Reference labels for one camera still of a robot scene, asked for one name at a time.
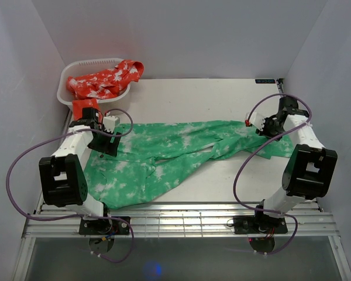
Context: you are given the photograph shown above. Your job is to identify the orange tie-dye trousers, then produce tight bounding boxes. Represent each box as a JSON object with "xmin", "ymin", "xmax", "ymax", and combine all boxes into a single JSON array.
[{"xmin": 71, "ymin": 59, "xmax": 144, "ymax": 110}]

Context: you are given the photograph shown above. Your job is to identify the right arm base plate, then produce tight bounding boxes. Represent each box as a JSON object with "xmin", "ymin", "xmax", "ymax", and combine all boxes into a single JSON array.
[{"xmin": 227, "ymin": 215, "xmax": 288, "ymax": 234}]

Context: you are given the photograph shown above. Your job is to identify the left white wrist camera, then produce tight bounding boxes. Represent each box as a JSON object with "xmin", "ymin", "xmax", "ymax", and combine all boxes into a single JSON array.
[{"xmin": 102, "ymin": 115, "xmax": 120, "ymax": 133}]

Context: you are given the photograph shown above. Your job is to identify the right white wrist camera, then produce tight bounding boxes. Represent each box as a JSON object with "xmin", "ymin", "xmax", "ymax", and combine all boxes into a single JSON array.
[{"xmin": 245, "ymin": 112, "xmax": 266, "ymax": 131}]

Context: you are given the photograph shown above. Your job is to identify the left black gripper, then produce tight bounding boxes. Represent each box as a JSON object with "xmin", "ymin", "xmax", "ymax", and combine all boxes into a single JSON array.
[{"xmin": 87, "ymin": 126, "xmax": 121, "ymax": 157}]

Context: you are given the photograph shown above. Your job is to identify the purple cable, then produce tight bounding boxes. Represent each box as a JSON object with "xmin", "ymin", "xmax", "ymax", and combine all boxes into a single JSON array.
[
  {"xmin": 233, "ymin": 93, "xmax": 314, "ymax": 256},
  {"xmin": 6, "ymin": 108, "xmax": 135, "ymax": 263}
]

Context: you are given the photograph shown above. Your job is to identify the white plastic basket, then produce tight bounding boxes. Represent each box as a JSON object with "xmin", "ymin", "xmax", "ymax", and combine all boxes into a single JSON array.
[{"xmin": 57, "ymin": 58, "xmax": 131, "ymax": 112}]

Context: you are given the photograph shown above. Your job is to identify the dark table label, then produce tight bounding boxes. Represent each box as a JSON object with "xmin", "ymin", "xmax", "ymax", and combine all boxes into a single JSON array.
[{"xmin": 255, "ymin": 79, "xmax": 276, "ymax": 84}]

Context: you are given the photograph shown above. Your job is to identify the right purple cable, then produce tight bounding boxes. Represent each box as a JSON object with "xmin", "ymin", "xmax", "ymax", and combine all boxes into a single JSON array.
[{"xmin": 233, "ymin": 93, "xmax": 314, "ymax": 256}]

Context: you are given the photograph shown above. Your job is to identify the aluminium rail frame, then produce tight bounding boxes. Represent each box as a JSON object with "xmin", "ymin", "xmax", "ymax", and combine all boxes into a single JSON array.
[{"xmin": 12, "ymin": 201, "xmax": 351, "ymax": 280}]

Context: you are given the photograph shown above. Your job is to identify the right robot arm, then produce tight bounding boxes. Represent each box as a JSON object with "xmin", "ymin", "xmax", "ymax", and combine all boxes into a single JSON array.
[{"xmin": 246, "ymin": 95, "xmax": 338, "ymax": 232}]

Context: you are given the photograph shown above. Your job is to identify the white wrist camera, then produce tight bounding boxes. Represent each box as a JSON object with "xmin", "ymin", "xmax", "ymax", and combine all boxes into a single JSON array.
[
  {"xmin": 102, "ymin": 115, "xmax": 120, "ymax": 133},
  {"xmin": 245, "ymin": 112, "xmax": 266, "ymax": 131}
]

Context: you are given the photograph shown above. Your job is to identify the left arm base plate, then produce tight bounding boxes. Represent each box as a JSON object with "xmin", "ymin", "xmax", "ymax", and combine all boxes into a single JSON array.
[{"xmin": 78, "ymin": 217, "xmax": 130, "ymax": 236}]

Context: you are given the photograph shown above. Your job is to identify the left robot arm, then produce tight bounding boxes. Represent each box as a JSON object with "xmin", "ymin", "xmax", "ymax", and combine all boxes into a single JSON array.
[{"xmin": 39, "ymin": 107, "xmax": 120, "ymax": 234}]

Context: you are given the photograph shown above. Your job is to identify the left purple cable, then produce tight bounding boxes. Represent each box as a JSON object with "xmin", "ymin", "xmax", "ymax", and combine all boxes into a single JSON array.
[{"xmin": 6, "ymin": 108, "xmax": 135, "ymax": 263}]

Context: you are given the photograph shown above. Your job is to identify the green tie-dye trousers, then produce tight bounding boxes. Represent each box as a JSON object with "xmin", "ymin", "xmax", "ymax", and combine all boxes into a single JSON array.
[{"xmin": 83, "ymin": 119, "xmax": 295, "ymax": 210}]

